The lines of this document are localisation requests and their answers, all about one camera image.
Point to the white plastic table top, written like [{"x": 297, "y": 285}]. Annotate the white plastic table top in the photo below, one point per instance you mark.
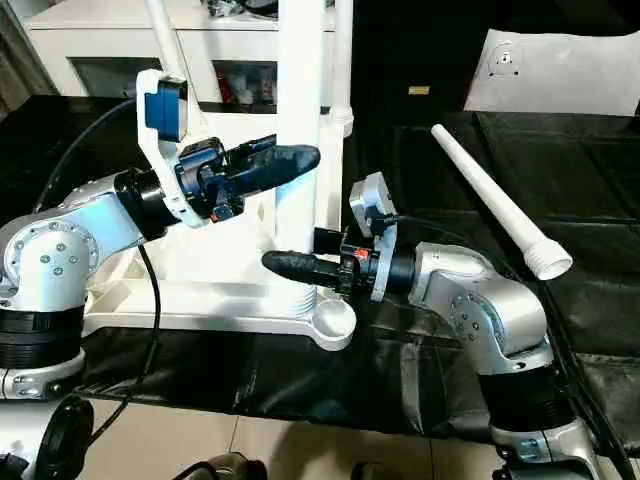
[{"x": 225, "y": 300}]

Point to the white plastic table leg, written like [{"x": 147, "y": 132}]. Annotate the white plastic table leg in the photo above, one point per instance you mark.
[
  {"x": 300, "y": 75},
  {"x": 167, "y": 45},
  {"x": 342, "y": 65},
  {"x": 495, "y": 195}
]

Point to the dark grey cap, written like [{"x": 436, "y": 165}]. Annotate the dark grey cap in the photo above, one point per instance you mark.
[{"x": 260, "y": 5}]

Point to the white glass-door cabinet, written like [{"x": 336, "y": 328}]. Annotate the white glass-door cabinet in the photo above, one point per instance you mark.
[{"x": 100, "y": 45}]

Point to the black box with gold label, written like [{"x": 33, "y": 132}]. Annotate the black box with gold label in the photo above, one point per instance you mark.
[{"x": 420, "y": 50}]

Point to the dark left robot foot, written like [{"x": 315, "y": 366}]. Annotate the dark left robot foot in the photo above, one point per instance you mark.
[{"x": 227, "y": 467}]

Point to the beige curtain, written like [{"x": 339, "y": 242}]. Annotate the beige curtain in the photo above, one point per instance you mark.
[{"x": 20, "y": 55}]

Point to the white panel with screw holes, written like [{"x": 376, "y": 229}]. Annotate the white panel with screw holes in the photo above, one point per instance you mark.
[{"x": 560, "y": 70}]

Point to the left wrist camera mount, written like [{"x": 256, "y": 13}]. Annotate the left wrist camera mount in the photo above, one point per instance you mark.
[{"x": 160, "y": 150}]

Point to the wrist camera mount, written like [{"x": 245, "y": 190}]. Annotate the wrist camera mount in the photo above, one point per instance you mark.
[
  {"x": 160, "y": 150},
  {"x": 370, "y": 200}
]

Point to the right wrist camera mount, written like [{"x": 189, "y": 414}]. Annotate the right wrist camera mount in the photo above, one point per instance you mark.
[{"x": 370, "y": 200}]

